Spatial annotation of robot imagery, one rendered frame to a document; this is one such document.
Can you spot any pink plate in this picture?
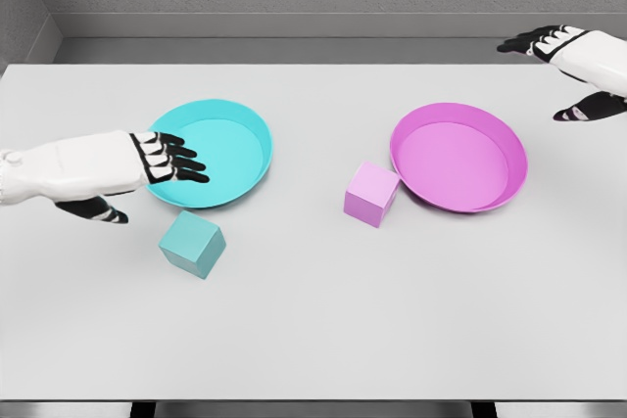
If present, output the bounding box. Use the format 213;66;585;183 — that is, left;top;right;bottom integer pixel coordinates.
389;102;529;215

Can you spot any cyan plate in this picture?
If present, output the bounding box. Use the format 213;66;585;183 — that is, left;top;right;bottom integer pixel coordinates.
144;98;274;210

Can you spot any pink block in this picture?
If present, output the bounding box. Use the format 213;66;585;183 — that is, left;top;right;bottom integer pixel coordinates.
343;161;402;230

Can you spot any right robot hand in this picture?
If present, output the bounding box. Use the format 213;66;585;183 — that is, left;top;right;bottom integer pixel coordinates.
496;24;627;122

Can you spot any cyan block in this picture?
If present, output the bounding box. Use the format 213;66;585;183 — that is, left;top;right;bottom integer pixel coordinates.
157;209;227;282

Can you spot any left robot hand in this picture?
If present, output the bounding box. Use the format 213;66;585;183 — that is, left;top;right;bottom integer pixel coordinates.
27;130;211;225

